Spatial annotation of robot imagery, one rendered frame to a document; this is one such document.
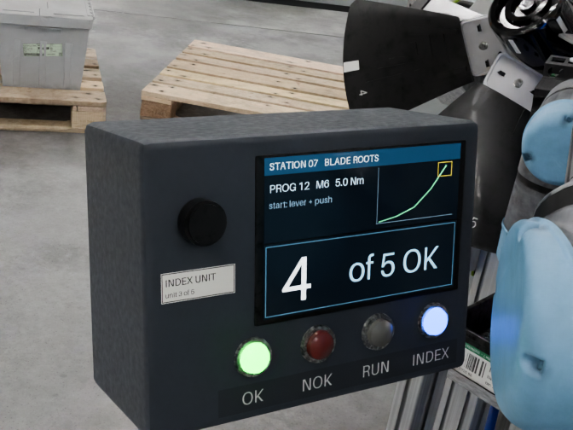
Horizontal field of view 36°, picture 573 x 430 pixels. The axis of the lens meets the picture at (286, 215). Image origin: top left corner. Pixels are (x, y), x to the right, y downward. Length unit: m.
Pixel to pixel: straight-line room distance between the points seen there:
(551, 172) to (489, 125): 0.43
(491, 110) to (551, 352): 0.88
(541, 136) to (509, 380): 0.43
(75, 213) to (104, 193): 2.65
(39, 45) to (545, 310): 3.57
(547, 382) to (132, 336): 0.25
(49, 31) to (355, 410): 2.20
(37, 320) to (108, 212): 2.07
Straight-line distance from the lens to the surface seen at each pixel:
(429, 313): 0.66
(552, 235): 0.49
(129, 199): 0.55
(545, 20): 1.32
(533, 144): 0.89
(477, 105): 1.32
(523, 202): 0.94
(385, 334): 0.63
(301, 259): 0.58
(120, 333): 0.59
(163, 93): 4.09
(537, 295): 0.47
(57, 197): 3.35
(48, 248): 3.01
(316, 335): 0.60
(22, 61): 3.97
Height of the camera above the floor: 1.45
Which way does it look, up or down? 25 degrees down
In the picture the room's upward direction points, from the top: 9 degrees clockwise
